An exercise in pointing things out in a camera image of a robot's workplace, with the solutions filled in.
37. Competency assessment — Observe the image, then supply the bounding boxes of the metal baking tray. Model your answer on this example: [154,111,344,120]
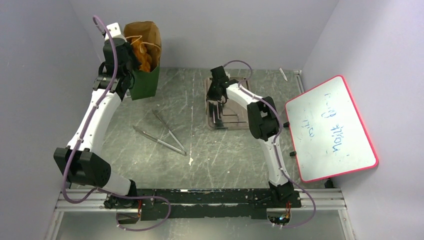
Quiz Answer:
[204,77,249,130]

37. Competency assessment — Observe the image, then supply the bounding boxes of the green paper bag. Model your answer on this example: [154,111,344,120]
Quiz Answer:
[123,21,162,101]

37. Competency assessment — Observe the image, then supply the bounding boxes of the metal tongs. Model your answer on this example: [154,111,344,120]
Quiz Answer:
[132,109,187,156]

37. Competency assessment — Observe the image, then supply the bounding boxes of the orange fake braided bread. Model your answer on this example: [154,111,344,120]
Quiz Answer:
[130,35,152,72]

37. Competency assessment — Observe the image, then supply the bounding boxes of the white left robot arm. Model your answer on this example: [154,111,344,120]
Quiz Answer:
[53,37,139,208]

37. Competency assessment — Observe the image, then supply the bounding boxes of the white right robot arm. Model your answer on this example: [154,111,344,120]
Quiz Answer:
[206,66,294,207]

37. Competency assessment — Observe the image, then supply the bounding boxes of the white marker pen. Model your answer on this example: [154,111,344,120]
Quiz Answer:
[279,67,288,82]

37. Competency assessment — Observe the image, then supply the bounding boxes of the pink framed whiteboard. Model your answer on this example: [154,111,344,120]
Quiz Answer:
[285,75,379,183]

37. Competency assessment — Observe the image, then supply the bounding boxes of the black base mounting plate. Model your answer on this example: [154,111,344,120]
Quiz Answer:
[103,188,302,221]

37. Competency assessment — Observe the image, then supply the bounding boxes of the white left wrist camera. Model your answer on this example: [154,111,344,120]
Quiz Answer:
[104,22,127,42]

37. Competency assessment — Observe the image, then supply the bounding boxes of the aluminium rail frame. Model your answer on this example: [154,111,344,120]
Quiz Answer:
[44,188,356,240]

